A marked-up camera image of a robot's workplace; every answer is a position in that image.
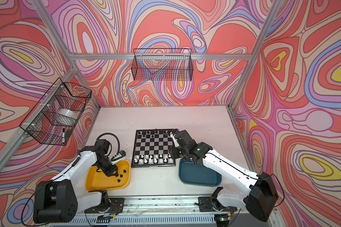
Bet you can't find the black white chess board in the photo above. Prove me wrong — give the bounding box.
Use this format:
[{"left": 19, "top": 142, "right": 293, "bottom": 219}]
[{"left": 131, "top": 129, "right": 177, "bottom": 168}]

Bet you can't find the yellow plastic tray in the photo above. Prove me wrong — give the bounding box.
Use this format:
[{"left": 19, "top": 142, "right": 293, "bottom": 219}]
[{"left": 84, "top": 160, "right": 131, "bottom": 191}]

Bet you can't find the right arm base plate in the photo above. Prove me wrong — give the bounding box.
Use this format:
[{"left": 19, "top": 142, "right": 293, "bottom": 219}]
[{"left": 195, "top": 196, "right": 237, "bottom": 214}]

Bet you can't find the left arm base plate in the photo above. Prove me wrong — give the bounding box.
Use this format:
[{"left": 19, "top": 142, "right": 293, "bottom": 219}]
[{"left": 84, "top": 198, "right": 125, "bottom": 215}]

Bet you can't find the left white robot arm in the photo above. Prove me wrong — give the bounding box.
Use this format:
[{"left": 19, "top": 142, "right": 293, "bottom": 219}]
[{"left": 33, "top": 134, "right": 126, "bottom": 225}]

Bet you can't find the black marker in basket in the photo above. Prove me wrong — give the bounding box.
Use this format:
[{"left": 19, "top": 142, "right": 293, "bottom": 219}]
[{"left": 62, "top": 128, "right": 66, "bottom": 145}]

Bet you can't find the black wire basket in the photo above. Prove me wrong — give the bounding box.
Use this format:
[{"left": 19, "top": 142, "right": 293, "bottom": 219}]
[
  {"left": 20, "top": 79, "right": 92, "bottom": 146},
  {"left": 131, "top": 48, "right": 193, "bottom": 81}
]

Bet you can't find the black wire basket left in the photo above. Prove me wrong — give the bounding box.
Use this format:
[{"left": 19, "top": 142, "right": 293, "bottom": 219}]
[{"left": 20, "top": 79, "right": 92, "bottom": 146}]

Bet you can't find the white roll in basket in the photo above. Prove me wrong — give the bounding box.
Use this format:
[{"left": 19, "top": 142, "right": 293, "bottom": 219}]
[{"left": 57, "top": 108, "right": 78, "bottom": 120}]

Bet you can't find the black wire basket back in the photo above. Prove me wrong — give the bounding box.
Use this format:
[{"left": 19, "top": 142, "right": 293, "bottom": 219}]
[{"left": 131, "top": 48, "right": 193, "bottom": 81}]

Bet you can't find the teal plastic tray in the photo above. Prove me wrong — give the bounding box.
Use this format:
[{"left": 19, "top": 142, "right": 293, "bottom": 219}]
[{"left": 179, "top": 159, "right": 222, "bottom": 187}]

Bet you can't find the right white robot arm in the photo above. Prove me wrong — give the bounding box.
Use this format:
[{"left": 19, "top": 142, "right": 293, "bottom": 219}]
[{"left": 170, "top": 130, "right": 279, "bottom": 222}]

